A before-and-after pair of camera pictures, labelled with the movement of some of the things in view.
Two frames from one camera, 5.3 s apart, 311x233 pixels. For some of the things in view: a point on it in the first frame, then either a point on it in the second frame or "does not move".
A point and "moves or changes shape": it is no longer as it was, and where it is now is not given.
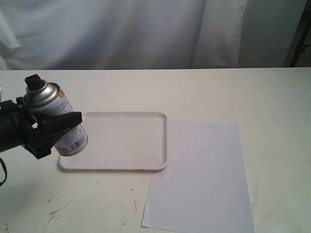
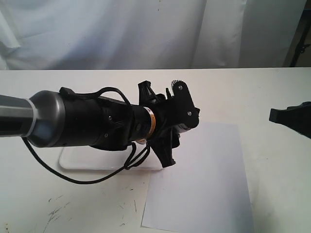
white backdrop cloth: [57, 35] does not move
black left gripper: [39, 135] -> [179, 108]
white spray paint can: [41, 98] moves or changes shape
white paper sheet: [204, 188] does not move
